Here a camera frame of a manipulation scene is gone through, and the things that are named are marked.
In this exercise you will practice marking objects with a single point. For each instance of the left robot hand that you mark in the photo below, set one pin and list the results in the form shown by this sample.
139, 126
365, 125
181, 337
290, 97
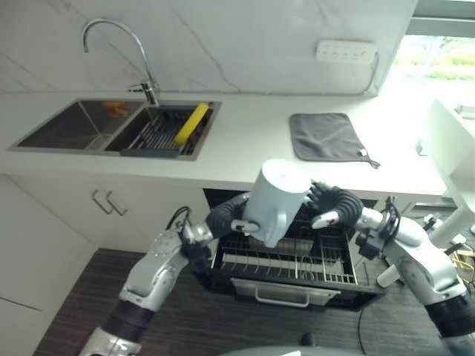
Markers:
222, 216

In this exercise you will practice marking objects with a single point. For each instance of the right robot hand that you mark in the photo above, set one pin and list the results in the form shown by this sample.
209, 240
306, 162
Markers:
339, 207

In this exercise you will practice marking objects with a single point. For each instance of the light blue mug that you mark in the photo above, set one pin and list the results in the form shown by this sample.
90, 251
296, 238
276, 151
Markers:
276, 200

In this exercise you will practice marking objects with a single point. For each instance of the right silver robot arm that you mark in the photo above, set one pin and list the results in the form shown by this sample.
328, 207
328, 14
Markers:
419, 259

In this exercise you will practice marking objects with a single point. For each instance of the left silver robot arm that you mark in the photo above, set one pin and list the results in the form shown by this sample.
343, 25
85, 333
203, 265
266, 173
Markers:
148, 282

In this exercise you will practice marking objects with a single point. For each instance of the black dishwasher drawer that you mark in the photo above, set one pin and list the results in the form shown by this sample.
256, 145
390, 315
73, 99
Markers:
289, 267

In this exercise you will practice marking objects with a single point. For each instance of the grey dish cloth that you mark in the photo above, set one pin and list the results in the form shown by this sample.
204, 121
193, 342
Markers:
326, 136

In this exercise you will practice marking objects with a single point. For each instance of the white cabinet door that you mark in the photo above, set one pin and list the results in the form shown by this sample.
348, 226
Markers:
52, 207
144, 207

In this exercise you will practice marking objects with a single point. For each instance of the yellow sponge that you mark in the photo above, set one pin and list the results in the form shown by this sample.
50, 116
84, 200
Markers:
191, 124

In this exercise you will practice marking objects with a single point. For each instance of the dark sink drying rack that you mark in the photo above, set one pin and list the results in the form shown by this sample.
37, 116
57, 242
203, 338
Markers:
159, 133

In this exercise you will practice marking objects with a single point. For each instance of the white side table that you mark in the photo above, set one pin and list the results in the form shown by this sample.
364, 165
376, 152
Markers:
454, 167

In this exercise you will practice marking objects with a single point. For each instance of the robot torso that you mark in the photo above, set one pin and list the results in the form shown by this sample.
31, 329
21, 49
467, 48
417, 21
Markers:
282, 351

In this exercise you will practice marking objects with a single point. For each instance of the orange sticker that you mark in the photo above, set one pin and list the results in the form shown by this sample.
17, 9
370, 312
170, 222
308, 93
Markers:
116, 109

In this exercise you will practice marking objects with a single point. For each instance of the white power strip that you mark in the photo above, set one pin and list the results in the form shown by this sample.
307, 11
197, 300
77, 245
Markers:
346, 50

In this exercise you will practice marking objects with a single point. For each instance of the stainless steel double sink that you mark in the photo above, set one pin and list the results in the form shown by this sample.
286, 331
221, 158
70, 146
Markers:
85, 124

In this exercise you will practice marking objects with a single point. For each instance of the window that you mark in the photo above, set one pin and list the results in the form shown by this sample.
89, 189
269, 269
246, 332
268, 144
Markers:
434, 55

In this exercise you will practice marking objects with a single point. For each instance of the chrome gooseneck faucet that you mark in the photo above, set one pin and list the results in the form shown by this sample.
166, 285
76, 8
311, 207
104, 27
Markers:
126, 55

